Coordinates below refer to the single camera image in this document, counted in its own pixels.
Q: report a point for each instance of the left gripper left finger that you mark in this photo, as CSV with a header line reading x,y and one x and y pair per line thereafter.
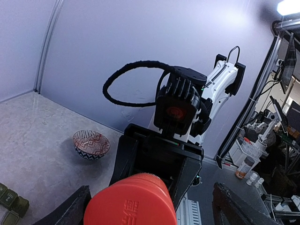
x,y
71,211

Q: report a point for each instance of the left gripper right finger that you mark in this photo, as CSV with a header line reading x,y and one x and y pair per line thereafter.
x,y
230,209

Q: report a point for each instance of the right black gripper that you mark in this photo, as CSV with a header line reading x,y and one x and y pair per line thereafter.
x,y
176,163

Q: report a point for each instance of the orange pill bottle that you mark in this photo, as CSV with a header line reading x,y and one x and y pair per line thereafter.
x,y
141,199

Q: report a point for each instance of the green weekly pill organizer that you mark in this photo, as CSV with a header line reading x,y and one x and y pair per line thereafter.
x,y
15,205

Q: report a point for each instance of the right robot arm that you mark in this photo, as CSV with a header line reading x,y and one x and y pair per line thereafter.
x,y
223,82

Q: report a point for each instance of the white vial background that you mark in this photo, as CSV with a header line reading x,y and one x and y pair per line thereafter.
x,y
252,179
259,182

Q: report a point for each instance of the amber pill bottle background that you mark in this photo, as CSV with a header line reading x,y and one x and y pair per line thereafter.
x,y
245,167

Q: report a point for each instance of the red patterned bowl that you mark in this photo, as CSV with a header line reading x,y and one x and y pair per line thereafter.
x,y
90,145

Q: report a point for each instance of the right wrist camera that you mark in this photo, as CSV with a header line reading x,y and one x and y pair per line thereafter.
x,y
179,101

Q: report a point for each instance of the right aluminium frame post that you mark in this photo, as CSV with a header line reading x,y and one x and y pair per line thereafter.
x,y
46,44

